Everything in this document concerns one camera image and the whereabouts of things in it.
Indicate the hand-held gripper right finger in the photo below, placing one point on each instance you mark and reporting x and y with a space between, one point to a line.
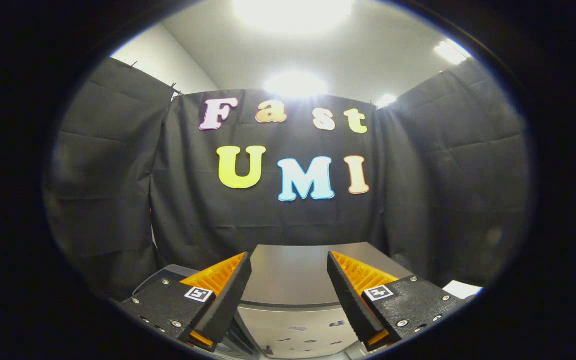
348 295

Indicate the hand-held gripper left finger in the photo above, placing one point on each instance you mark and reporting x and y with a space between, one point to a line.
230 295

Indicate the black washing machine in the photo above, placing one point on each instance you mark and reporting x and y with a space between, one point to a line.
245 337

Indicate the beige cabinet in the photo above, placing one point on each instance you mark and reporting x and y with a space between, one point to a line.
288 275

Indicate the white paper sheet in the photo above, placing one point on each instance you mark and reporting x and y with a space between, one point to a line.
463 289

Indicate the black backdrop cloth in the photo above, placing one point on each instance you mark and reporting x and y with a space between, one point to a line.
118 175

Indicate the rectangular ceiling light panel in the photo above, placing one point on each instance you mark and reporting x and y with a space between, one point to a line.
450 50
295 84
386 100

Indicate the large round ceiling light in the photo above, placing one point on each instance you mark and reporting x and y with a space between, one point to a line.
293 12

